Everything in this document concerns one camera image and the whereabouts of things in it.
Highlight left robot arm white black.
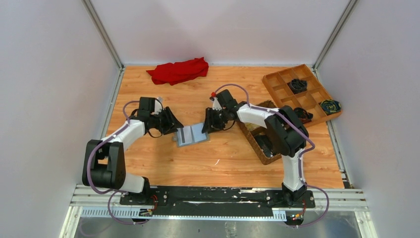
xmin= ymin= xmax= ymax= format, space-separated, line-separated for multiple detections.
xmin=82 ymin=97 xmax=183 ymax=199

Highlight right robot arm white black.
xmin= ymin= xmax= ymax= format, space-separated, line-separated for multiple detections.
xmin=202 ymin=90 xmax=309 ymax=205

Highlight black cards in basket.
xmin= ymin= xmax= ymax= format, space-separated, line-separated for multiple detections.
xmin=254 ymin=135 xmax=273 ymax=158

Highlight woven wicker basket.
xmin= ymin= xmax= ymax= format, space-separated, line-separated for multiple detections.
xmin=238 ymin=100 xmax=283 ymax=166

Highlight red cloth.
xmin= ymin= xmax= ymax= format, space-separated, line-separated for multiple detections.
xmin=146 ymin=57 xmax=209 ymax=86

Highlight wooden compartment tray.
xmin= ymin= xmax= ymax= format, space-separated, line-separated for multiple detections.
xmin=262 ymin=64 xmax=342 ymax=127

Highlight black rolled belt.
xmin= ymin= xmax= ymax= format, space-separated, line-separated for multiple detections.
xmin=288 ymin=79 xmax=308 ymax=94

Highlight dark brown rolled belt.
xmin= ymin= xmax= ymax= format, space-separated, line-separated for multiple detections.
xmin=293 ymin=107 xmax=314 ymax=124

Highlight blue yellow rolled tie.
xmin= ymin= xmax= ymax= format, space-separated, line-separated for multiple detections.
xmin=319 ymin=99 xmax=341 ymax=116

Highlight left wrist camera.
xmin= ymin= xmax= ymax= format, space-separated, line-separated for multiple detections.
xmin=154 ymin=97 xmax=164 ymax=115

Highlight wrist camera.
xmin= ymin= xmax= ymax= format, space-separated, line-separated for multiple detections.
xmin=210 ymin=92 xmax=222 ymax=111
xmin=154 ymin=97 xmax=164 ymax=115

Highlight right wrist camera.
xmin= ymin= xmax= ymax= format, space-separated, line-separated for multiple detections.
xmin=210 ymin=92 xmax=222 ymax=111

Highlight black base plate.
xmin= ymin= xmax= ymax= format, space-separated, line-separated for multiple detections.
xmin=119 ymin=186 xmax=315 ymax=217

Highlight aluminium frame rail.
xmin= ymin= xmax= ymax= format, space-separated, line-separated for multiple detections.
xmin=70 ymin=185 xmax=368 ymax=222

